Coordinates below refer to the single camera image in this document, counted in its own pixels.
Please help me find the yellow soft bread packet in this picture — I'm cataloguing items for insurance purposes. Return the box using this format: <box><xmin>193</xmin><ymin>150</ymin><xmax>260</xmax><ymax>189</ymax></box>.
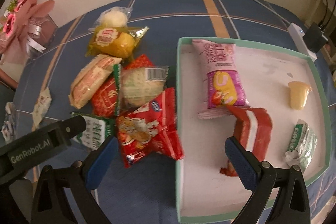
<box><xmin>85</xmin><ymin>25</ymin><xmax>149</xmax><ymax>59</ymax></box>

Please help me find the green foil snack packet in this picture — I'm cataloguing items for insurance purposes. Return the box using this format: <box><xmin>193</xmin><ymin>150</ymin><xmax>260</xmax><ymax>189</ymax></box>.
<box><xmin>284</xmin><ymin>119</ymin><xmax>318</xmax><ymax>173</ymax></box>

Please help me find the crumpled patterned wrapper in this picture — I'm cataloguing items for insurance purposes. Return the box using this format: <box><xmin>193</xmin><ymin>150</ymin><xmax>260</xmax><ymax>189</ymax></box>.
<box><xmin>1</xmin><ymin>102</ymin><xmax>17</xmax><ymax>144</ymax></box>

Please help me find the red patterned pastry packet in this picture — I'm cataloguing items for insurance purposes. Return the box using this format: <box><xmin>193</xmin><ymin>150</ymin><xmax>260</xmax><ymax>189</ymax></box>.
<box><xmin>91</xmin><ymin>54</ymin><xmax>154</xmax><ymax>118</ymax></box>

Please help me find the yellow pudding jelly cup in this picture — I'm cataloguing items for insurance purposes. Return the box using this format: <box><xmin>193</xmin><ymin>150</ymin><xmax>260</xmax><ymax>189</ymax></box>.
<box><xmin>288</xmin><ymin>81</ymin><xmax>312</xmax><ymax>110</ymax></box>

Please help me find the clear green-edged rice cracker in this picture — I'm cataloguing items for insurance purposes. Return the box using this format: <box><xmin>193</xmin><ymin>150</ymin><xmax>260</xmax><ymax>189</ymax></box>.
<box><xmin>113</xmin><ymin>65</ymin><xmax>169</xmax><ymax>116</ymax></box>

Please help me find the beige sandwich cracker packet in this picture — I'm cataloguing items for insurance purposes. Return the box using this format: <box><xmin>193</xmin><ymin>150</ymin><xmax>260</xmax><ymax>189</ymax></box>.
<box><xmin>68</xmin><ymin>54</ymin><xmax>122</xmax><ymax>110</ymax></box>

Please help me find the red shiny snack packet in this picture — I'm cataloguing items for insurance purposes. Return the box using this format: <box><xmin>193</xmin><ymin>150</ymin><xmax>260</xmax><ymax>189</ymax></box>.
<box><xmin>116</xmin><ymin>88</ymin><xmax>185</xmax><ymax>168</ymax></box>

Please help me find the black cable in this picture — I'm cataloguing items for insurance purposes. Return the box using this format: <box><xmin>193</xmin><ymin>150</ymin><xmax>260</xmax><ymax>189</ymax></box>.
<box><xmin>317</xmin><ymin>0</ymin><xmax>336</xmax><ymax>30</ymax></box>

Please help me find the red white wafer packet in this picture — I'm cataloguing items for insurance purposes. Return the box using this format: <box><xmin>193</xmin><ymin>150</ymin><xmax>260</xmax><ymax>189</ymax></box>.
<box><xmin>228</xmin><ymin>106</ymin><xmax>273</xmax><ymax>161</ymax></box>

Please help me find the small white floral sachet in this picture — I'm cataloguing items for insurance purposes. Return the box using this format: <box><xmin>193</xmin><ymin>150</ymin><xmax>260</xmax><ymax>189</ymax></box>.
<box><xmin>32</xmin><ymin>88</ymin><xmax>52</xmax><ymax>129</ymax></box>

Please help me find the pink flower bouquet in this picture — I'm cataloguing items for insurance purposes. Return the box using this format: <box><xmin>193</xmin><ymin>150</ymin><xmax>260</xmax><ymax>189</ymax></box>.
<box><xmin>1</xmin><ymin>0</ymin><xmax>57</xmax><ymax>64</ymax></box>

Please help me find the pink swiss roll packet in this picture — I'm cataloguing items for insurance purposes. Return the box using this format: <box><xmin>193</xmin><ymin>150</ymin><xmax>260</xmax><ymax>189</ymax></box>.
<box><xmin>192</xmin><ymin>39</ymin><xmax>250</xmax><ymax>119</ymax></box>

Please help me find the green white snack packet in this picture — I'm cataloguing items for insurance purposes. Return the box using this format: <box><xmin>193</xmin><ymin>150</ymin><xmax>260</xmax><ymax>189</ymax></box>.
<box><xmin>71</xmin><ymin>112</ymin><xmax>116</xmax><ymax>151</ymax></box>

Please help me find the teal shallow cardboard tray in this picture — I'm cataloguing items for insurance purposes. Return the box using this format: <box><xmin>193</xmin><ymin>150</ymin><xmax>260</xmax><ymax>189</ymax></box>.
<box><xmin>176</xmin><ymin>38</ymin><xmax>331</xmax><ymax>223</ymax></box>

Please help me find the white round bun packet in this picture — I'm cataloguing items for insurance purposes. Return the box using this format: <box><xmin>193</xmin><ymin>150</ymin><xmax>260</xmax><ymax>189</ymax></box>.
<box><xmin>88</xmin><ymin>6</ymin><xmax>133</xmax><ymax>31</ymax></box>

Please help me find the blue plaid tablecloth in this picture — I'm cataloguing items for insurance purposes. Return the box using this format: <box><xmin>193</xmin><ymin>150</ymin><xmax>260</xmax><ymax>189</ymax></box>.
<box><xmin>9</xmin><ymin>0</ymin><xmax>335</xmax><ymax>223</ymax></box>

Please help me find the white power strip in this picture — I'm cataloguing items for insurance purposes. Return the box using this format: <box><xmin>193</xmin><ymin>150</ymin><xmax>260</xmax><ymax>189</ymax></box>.
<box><xmin>288</xmin><ymin>23</ymin><xmax>317</xmax><ymax>62</ymax></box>

